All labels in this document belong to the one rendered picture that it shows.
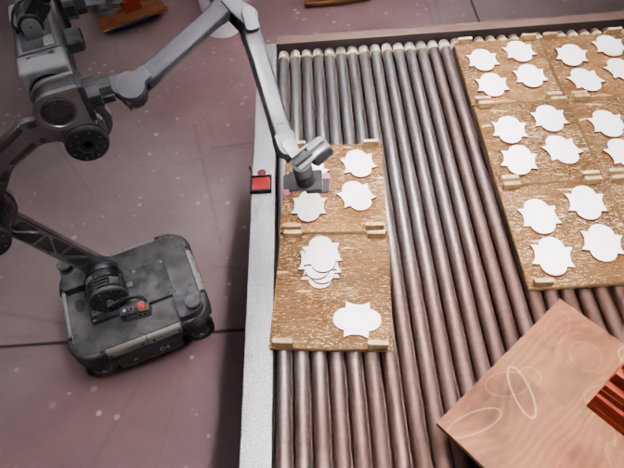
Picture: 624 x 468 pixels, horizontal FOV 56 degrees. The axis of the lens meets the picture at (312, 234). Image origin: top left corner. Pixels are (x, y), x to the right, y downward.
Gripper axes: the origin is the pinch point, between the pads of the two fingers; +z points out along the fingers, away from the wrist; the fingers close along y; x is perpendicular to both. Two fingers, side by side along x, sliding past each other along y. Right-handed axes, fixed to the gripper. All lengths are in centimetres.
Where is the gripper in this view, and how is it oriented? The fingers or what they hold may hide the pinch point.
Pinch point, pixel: (308, 193)
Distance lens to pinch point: 186.4
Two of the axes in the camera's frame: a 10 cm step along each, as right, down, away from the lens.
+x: 0.2, 9.2, -3.9
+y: -9.9, 0.6, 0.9
